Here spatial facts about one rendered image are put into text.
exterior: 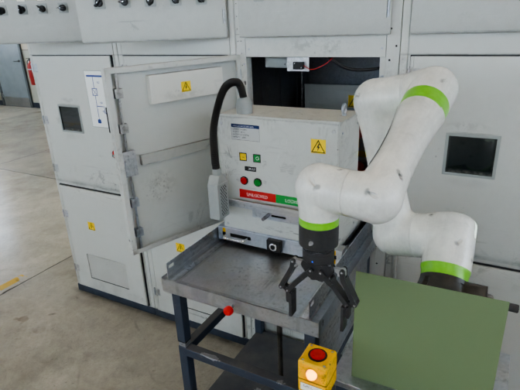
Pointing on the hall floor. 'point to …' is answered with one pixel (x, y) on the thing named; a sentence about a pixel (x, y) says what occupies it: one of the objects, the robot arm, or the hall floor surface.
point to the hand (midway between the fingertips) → (317, 316)
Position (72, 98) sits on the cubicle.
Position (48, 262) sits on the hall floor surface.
